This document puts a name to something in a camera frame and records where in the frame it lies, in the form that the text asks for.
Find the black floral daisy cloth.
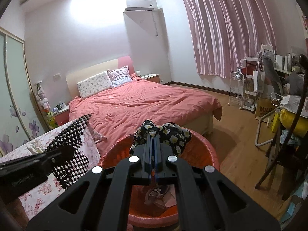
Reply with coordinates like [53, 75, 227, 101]
[130, 119, 192, 156]

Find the black white mesh mat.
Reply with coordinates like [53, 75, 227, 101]
[44, 114, 91, 190]

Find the blue grey gift bag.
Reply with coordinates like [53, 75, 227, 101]
[144, 185, 177, 209]

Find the bed with coral duvet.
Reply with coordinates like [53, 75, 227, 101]
[69, 76, 222, 156]

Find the orange plastic laundry basket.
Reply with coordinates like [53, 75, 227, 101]
[98, 127, 221, 228]

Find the wardrobe with purple flowers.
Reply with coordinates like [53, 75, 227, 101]
[0, 29, 48, 157]

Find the right bedside table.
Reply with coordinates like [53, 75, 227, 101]
[141, 74, 160, 84]

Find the red left nightstand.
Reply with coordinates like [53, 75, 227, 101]
[54, 105, 69, 126]

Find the striped purple pillow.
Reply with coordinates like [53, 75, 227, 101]
[108, 66, 132, 88]

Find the floral white pillow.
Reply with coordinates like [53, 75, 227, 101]
[77, 71, 113, 99]

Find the hanging plush toy column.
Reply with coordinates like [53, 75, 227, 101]
[35, 81, 58, 130]

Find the beige pink headboard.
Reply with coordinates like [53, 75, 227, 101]
[66, 56, 135, 99]

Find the cluttered desk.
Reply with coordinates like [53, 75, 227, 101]
[255, 54, 307, 200]

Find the white storage cart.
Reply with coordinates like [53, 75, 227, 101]
[243, 57, 265, 113]

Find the yellow bag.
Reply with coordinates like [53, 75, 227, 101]
[279, 109, 308, 137]

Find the pink satin curtain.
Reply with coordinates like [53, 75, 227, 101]
[183, 0, 276, 78]

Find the white air conditioner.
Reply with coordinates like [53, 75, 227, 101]
[125, 0, 155, 12]

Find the white wire rack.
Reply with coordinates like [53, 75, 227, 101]
[228, 67, 245, 110]

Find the wall power socket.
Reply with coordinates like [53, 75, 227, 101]
[53, 73, 61, 79]

